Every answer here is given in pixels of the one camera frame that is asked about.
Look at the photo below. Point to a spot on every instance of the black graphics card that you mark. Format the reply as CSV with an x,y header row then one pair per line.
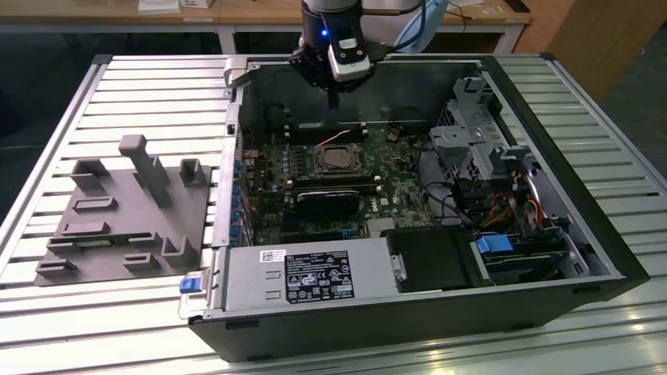
x,y
329,204

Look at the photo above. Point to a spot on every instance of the green motherboard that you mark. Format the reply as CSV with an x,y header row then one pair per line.
x,y
402,195

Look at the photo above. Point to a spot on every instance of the black plastic shroud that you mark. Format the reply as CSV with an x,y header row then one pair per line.
x,y
427,258

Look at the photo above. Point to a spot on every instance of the metal drive cage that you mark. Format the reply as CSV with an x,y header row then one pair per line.
x,y
463,136

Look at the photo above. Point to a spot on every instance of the grey parts rack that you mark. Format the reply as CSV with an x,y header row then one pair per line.
x,y
130,222

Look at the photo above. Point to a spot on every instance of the black RAM slot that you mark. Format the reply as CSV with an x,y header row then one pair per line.
x,y
307,133
334,129
307,137
334,124
334,187
334,183
334,179

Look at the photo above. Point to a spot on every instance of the silver CPU plate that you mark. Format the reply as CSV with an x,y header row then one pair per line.
x,y
337,156

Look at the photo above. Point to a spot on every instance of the silver chipset heat sink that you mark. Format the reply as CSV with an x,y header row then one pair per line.
x,y
379,227

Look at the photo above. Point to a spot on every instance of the pale blue teach pendant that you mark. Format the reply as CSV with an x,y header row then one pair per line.
x,y
414,37

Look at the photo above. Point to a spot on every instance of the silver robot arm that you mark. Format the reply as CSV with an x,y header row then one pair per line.
x,y
334,4

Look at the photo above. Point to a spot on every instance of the blue disk carrier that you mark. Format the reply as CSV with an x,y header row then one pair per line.
x,y
495,244

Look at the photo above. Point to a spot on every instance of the metal disk bay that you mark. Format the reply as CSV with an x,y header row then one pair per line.
x,y
573,254

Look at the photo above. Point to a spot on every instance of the wooden desk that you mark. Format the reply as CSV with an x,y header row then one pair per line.
x,y
105,17

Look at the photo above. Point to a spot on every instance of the silver power supply unit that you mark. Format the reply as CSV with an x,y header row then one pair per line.
x,y
250,273

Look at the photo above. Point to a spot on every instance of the small white box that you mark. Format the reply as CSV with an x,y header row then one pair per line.
x,y
197,3

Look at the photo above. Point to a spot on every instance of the CPU socket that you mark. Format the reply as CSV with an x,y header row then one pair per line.
x,y
314,173

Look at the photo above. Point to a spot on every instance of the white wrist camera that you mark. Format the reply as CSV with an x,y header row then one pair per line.
x,y
349,58

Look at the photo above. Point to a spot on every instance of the black PC case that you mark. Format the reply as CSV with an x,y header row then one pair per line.
x,y
365,336

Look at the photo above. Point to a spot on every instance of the blue case latch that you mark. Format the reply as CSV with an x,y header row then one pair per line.
x,y
189,283

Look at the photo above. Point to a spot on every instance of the wooden cabinet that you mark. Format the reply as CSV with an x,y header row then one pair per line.
x,y
610,39

